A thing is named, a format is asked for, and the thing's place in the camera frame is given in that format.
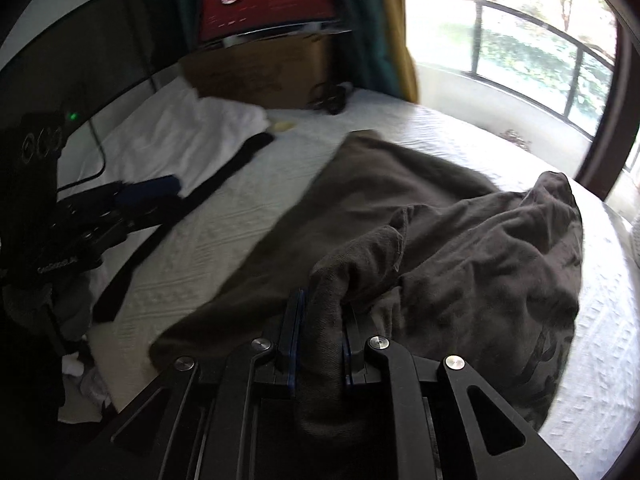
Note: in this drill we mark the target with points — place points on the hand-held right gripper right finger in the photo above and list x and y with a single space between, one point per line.
350 350

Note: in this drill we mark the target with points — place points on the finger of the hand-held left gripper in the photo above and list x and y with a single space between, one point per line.
147 191

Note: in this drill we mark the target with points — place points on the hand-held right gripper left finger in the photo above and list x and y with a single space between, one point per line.
295 320

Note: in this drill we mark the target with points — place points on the dark grey t-shirt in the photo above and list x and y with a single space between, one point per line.
450 260

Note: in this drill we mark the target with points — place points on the black fabric band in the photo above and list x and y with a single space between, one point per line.
210 190

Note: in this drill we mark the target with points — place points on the white pillow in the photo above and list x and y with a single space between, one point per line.
175 130

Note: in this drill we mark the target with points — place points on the white quilted bed cover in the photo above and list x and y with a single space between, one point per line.
225 250

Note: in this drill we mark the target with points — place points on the grey cloth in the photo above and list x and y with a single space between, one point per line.
75 310

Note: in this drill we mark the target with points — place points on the black padded headboard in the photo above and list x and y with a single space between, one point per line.
125 60

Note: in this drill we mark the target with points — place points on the brown cardboard box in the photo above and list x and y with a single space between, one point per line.
250 70

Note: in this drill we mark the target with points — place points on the white cloth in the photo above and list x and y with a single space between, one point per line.
85 385

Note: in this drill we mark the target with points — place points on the tablet with red screen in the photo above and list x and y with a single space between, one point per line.
270 0

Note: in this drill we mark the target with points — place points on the yellow curtain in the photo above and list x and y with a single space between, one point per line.
395 20

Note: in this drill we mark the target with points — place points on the black balcony railing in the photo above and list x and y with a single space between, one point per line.
575 80

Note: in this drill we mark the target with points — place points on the dark sliding door frame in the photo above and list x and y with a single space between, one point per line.
607 125

